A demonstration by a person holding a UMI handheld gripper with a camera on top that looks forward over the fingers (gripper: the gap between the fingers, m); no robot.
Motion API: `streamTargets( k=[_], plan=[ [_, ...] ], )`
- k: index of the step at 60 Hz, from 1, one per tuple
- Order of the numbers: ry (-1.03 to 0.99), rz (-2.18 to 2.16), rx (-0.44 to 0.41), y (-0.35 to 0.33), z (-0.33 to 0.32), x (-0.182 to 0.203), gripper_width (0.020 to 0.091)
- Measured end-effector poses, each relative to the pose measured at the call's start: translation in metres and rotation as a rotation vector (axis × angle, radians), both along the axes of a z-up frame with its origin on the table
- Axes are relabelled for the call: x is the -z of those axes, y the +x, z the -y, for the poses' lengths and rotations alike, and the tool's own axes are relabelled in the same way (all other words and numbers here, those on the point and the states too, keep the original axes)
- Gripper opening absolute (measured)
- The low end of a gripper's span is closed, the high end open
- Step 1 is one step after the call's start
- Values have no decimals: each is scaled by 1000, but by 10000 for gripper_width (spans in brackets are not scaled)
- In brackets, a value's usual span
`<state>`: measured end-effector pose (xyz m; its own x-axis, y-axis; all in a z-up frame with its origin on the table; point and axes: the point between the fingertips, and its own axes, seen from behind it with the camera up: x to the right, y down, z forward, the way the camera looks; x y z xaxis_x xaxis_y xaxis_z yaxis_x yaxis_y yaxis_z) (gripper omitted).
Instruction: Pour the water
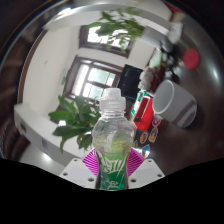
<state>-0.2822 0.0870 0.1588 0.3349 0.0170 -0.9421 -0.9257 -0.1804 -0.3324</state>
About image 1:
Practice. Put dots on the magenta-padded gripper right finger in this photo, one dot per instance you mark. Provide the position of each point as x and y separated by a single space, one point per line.
148 170

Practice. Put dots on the black chair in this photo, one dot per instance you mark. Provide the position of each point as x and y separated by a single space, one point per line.
130 81

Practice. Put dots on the dark-framed window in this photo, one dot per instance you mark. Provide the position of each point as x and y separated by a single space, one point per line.
91 38

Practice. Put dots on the flat round red coaster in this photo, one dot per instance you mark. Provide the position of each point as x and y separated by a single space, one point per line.
191 59

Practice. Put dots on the dark tray of small jars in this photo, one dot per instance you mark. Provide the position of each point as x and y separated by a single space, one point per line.
151 78

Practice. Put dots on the white ceramic mug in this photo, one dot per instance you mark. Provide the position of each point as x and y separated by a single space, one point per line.
178 106

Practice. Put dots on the red plastic basket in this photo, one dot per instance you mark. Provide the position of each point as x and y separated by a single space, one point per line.
144 115

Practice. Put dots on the clear green-labelled drink bottle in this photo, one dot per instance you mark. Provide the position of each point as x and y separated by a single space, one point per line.
113 146

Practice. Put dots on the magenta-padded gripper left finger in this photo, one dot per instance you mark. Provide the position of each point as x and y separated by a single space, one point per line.
77 171

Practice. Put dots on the green flat box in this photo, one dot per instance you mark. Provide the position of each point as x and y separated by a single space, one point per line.
138 103

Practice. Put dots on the dark wooden double door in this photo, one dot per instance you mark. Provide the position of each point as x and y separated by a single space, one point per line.
95 80

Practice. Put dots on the green plant in white pot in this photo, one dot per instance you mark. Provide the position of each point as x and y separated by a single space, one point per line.
76 121
116 28

